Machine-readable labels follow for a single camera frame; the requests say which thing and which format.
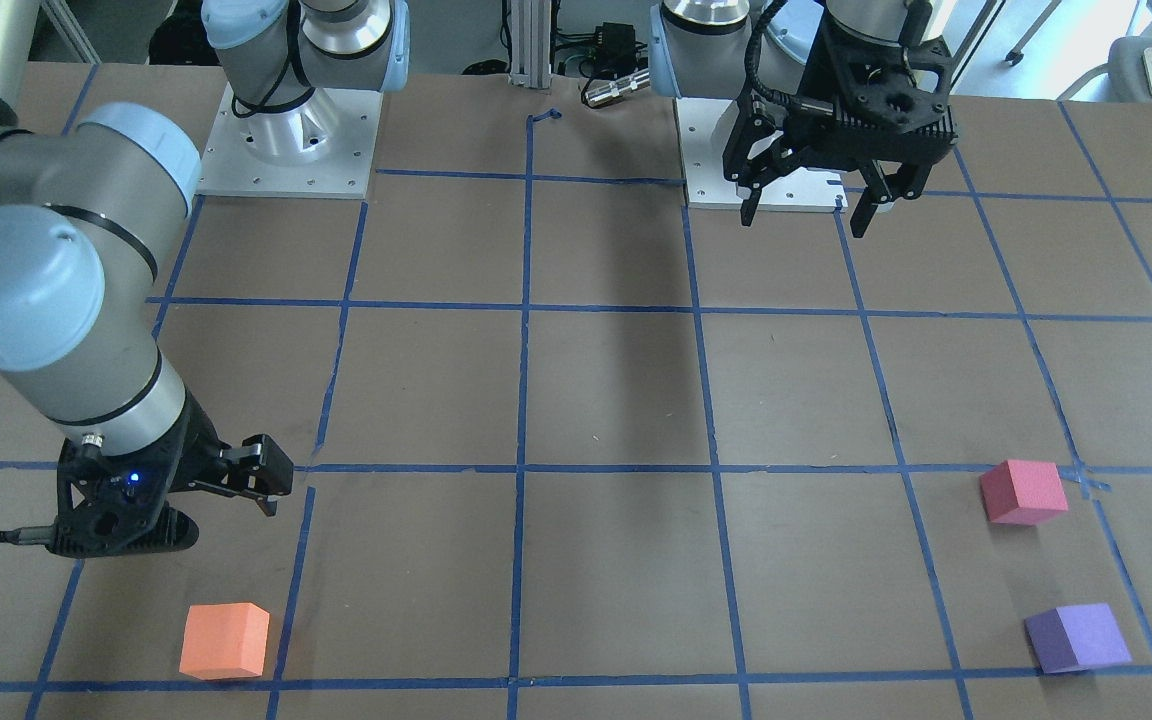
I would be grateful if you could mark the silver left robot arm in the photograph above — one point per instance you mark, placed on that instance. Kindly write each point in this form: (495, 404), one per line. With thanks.
(696, 47)

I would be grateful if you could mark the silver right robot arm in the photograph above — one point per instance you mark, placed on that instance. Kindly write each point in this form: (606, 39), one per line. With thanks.
(85, 221)

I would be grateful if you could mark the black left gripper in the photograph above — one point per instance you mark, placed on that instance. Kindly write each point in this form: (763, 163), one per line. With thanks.
(793, 134)

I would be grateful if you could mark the pink foam block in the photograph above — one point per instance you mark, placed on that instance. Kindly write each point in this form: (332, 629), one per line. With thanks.
(1023, 492)

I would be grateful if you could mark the orange foam block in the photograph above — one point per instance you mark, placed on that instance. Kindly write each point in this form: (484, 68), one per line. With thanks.
(224, 641)

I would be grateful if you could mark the black power adapter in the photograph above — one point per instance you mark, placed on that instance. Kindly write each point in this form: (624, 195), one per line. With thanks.
(611, 51)

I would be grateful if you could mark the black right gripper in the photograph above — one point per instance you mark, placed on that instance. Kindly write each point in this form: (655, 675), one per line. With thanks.
(194, 447)

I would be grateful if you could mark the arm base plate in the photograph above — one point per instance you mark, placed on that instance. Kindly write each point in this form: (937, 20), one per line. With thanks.
(322, 150)
(703, 129)

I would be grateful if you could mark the aluminium frame post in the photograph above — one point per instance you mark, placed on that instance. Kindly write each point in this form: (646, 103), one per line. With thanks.
(530, 27)

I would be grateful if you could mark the silver metal cylinder connector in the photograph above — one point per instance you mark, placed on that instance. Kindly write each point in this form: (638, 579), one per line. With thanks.
(602, 93)

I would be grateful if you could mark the purple foam block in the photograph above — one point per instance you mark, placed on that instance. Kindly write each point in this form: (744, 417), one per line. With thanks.
(1074, 638)

